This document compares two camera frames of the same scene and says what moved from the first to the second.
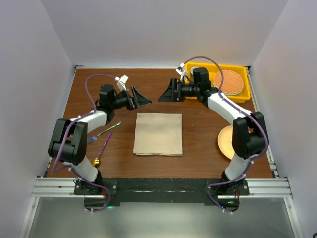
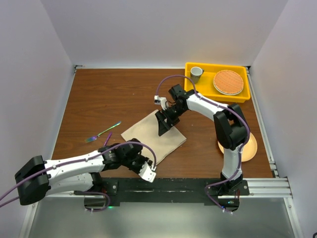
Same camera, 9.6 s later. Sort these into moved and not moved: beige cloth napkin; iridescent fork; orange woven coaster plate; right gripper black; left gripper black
Moved: right gripper black; left gripper black; beige cloth napkin
Not moved: orange woven coaster plate; iridescent fork
